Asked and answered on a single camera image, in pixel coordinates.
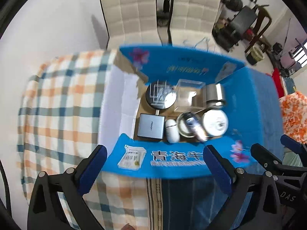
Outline small blue white bottle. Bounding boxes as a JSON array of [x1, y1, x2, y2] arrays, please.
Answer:
[[186, 117, 208, 142]]

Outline small silver tin dish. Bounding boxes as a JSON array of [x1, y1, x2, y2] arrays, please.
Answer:
[[176, 112, 201, 138]]

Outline white earbud case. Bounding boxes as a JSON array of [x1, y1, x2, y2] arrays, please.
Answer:
[[165, 119, 180, 144]]

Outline silver metal canister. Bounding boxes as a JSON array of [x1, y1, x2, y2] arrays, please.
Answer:
[[206, 83, 226, 108]]

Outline clear acrylic box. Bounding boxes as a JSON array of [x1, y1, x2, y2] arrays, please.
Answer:
[[174, 79, 207, 113]]

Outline grey Pisen charger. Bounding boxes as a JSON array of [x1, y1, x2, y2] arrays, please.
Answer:
[[136, 110, 165, 141]]

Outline black round patterned tin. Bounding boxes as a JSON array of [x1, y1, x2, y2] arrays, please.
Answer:
[[145, 81, 177, 110]]

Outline orange white floral cushion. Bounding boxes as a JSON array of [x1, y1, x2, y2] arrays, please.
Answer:
[[279, 91, 307, 143]]

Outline blue striped tablecloth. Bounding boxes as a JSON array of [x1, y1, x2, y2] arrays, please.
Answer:
[[146, 69, 284, 229]]

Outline plaid orange checked cloth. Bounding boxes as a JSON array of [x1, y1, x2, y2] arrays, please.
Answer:
[[17, 50, 163, 229]]

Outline red cloth on floor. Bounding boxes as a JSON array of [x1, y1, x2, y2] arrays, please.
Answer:
[[272, 68, 285, 98]]

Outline blue cardboard box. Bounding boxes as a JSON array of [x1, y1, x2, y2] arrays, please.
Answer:
[[98, 45, 272, 179]]

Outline green waste bin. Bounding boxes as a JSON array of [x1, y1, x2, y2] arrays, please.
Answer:
[[246, 46, 264, 65]]

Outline black weight bench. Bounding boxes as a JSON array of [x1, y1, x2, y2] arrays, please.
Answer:
[[212, 6, 257, 52]]

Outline brown wooden chair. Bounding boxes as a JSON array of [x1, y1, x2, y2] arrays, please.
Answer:
[[245, 0, 272, 53]]

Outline right white quilted chair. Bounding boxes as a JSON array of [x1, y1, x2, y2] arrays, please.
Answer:
[[168, 0, 221, 53]]

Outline white quilted chair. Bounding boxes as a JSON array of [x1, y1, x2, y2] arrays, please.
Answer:
[[100, 0, 162, 49], [168, 0, 221, 53]]

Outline left white quilted chair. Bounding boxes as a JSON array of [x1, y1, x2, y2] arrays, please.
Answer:
[[100, 0, 162, 49]]

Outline wire clothes hangers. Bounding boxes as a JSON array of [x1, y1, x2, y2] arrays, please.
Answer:
[[183, 36, 215, 52]]

